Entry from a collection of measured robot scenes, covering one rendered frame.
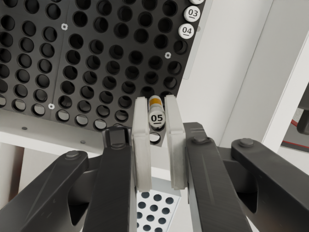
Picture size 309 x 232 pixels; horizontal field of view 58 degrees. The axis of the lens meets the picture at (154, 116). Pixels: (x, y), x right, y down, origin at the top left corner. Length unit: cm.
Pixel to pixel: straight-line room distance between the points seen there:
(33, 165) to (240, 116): 32
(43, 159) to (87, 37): 26
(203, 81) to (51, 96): 17
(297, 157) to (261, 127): 23
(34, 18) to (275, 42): 22
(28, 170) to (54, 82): 24
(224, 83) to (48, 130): 20
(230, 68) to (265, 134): 10
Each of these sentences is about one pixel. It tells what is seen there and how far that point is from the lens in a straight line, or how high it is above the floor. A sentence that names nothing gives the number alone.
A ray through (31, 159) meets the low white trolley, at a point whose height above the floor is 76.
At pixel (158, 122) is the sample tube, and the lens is 19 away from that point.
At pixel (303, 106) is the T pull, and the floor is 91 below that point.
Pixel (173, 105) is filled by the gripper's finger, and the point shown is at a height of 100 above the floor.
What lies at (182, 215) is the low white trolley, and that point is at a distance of 50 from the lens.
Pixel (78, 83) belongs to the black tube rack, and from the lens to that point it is 27.
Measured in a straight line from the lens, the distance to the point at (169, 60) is 26.
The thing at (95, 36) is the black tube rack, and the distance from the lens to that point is 26.
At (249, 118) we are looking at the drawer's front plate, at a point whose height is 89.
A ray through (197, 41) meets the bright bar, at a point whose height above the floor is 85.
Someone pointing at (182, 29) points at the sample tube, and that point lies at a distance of 24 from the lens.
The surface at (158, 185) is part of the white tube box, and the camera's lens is 44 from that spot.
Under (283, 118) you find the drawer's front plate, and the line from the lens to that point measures 26.
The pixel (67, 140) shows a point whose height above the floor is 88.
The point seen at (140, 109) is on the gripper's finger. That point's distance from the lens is 16.
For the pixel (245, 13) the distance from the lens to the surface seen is 33.
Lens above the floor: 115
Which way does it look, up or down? 72 degrees down
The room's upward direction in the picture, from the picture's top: 176 degrees clockwise
